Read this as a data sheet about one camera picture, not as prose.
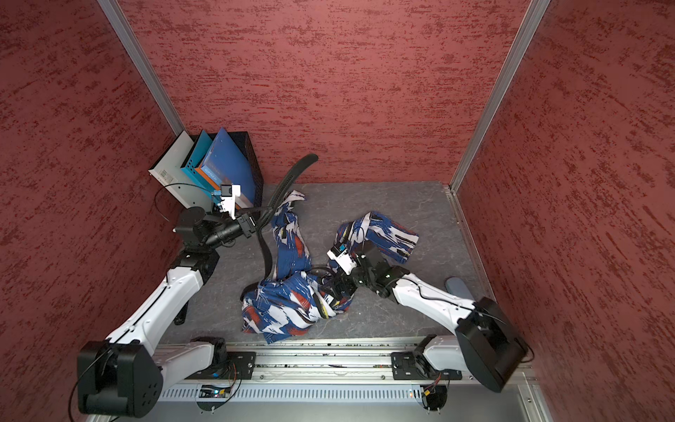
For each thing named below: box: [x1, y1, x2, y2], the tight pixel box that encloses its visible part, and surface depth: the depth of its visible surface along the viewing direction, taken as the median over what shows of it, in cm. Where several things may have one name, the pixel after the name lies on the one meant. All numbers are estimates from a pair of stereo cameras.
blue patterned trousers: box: [241, 189, 420, 344], surface depth 80 cm
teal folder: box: [180, 130, 223, 205], surface depth 91 cm
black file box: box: [210, 130, 264, 211], surface depth 109 cm
